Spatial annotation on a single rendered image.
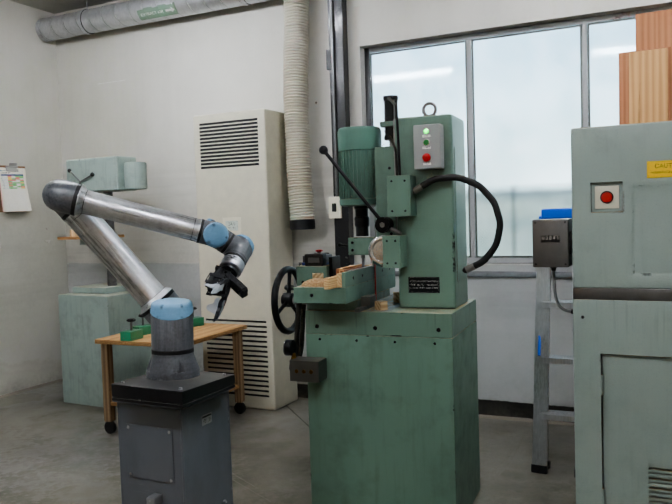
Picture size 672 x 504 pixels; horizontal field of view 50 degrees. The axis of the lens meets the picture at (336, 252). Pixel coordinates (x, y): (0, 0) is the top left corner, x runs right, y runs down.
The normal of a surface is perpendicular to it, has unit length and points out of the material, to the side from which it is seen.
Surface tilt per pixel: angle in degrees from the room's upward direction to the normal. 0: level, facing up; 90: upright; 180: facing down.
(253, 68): 90
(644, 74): 87
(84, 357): 90
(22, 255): 90
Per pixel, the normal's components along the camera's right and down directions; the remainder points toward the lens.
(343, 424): -0.37, 0.06
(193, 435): 0.90, 0.00
